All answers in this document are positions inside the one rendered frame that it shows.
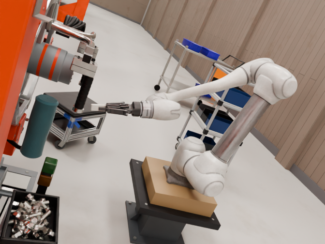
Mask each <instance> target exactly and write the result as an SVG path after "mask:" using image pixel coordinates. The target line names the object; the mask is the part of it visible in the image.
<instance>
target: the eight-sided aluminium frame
mask: <svg viewBox="0 0 325 244"><path fill-rule="evenodd" d="M56 2H58V4H57V8H56V11H55V15H54V19H55V21H57V15H58V10H59V2H60V0H48V1H47V11H46V13H45V16H46V15H47V13H48V10H49V8H50V7H51V5H52V4H53V3H56ZM43 23H44V21H42V22H41V24H40V25H39V26H38V29H37V33H36V36H35V40H34V43H33V47H32V51H31V54H32V52H33V50H34V47H35V44H36V41H37V37H38V35H39V32H40V30H41V27H42V25H43ZM46 32H48V35H47V39H46V43H48V44H50V43H51V39H52V36H53V33H54V30H52V29H51V30H46ZM31 54H30V57H31ZM29 61H30V59H29ZM28 65H29V62H28ZM28 65H27V68H28ZM30 75H31V74H30V73H27V69H26V73H25V76H24V80H23V83H22V87H21V91H20V94H19V98H18V101H17V104H16V108H15V112H14V116H13V120H12V123H11V125H14V126H16V125H17V124H18V123H19V120H20V119H21V117H22V116H23V114H24V112H25V111H26V109H28V107H29V105H30V102H31V98H32V95H33V93H34V90H35V87H36V85H37V82H38V80H39V76H36V75H35V76H34V79H33V81H32V84H31V86H30V89H29V92H28V94H27V95H24V94H23V92H24V90H25V87H26V85H27V82H28V80H29V77H30Z"/></svg>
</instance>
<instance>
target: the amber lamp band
mask: <svg viewBox="0 0 325 244"><path fill-rule="evenodd" d="M52 178H53V174H52V176H51V177H50V176H46V175H42V171H41V173H40V176H39V179H38V182H37V184H38V185H42V186H46V187H49V186H50V184H51V181H52Z"/></svg>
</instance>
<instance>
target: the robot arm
mask: <svg viewBox="0 0 325 244"><path fill-rule="evenodd" d="M249 83H252V84H255V86H254V89H253V92H254V94H253V95H252V96H251V98H250V99H249V100H248V102H247V103H246V104H245V106H244V107H243V108H242V110H241V111H240V112H239V114H238V115H237V116H236V118H235V119H234V120H233V122H232V123H231V124H230V126H229V127H228V128H227V130H226V131H225V133H224V134H223V135H222V137H221V138H220V139H219V141H218V142H217V143H216V145H215V146H214V148H213V149H212V150H211V151H206V149H205V145H204V143H203V142H202V140H200V139H198V138H196V137H187V138H185V139H184V140H182V141H181V143H180V144H179V146H178V147H177V149H176V151H175V154H174V156H173V159H172V162H171V165H170V166H167V165H164V166H163V169H164V171H165V174H166V178H167V181H166V182H167V183H169V184H176V185H180V186H184V187H188V188H191V189H195V190H196V191H197V192H199V193H200V194H203V195H205V196H208V197H214V196H217V195H218V194H219V193H220V192H221V191H222V190H223V188H224V183H225V180H224V177H225V175H226V172H227V170H228V165H227V161H228V160H229V158H230V157H231V156H232V155H233V153H234V152H235V151H236V149H237V148H238V147H239V145H240V144H241V143H242V141H243V140H244V139H245V137H246V136H247V135H248V133H249V132H250V131H251V130H252V128H253V127H254V126H255V125H256V123H257V122H258V121H259V119H260V118H261V117H262V115H263V114H264V113H265V111H266V110H267V109H268V107H269V106H270V105H273V104H275V103H277V102H278V101H279V100H281V99H286V98H289V97H291V96H292V95H293V94H294V93H295V91H296V90H297V80H296V78H295V77H294V76H293V75H292V74H291V73H290V72H289V71H288V70H287V69H285V68H283V67H281V66H279V65H277V64H275V63H274V61H273V60H272V59H270V58H259V59H256V60H253V61H250V62H248V63H246V64H244V65H242V66H240V67H239V68H237V69H235V70H234V71H233V72H231V73H229V74H228V75H226V76H224V77H223V78H220V79H218V80H215V81H212V82H209V83H205V84H202V85H198V86H194V87H191V88H187V89H183V90H180V91H176V92H173V93H164V92H161V93H157V94H153V95H150V96H149V97H148V98H147V99H146V100H145V101H144V100H142V101H141V102H135V101H133V102H132V104H131V105H130V104H125V102H116V103H106V104H105V105H102V104H91V108H90V110H91V111H106V112H107V113H110V114H118V115H124V116H128V114H132V116H133V117H140V118H144V119H155V120H160V121H170V120H175V119H178V118H179V117H180V115H181V106H180V104H179V103H177V102H178V101H180V100H183V99H188V98H192V97H197V96H201V95H206V94H211V93H215V92H220V91H223V90H226V89H230V88H234V87H238V86H242V85H246V84H249Z"/></svg>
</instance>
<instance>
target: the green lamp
mask: <svg viewBox="0 0 325 244"><path fill-rule="evenodd" d="M57 163H58V159H55V158H51V157H46V158H45V161H44V164H43V167H42V172H44V173H48V174H54V172H55V170H56V167H57Z"/></svg>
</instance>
